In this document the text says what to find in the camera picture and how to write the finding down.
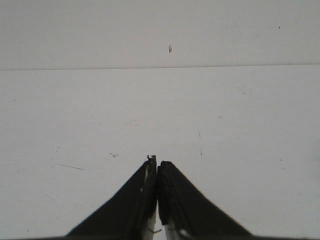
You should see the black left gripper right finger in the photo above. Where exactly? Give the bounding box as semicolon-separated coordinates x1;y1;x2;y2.
157;161;252;237

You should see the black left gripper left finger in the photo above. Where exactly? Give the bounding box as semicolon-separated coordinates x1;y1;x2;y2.
67;155;157;237

